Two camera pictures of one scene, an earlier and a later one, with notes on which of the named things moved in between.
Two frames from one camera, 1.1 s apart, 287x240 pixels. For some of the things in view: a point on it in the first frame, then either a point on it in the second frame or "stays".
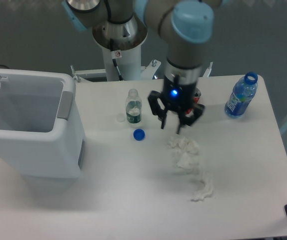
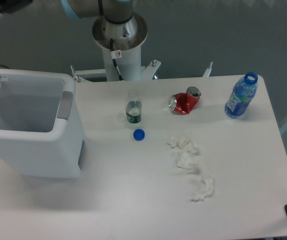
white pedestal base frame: (148, 72) stays
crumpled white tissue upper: (189, 146) stays
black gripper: (178, 97) -> (3, 6)
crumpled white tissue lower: (208, 178) stays
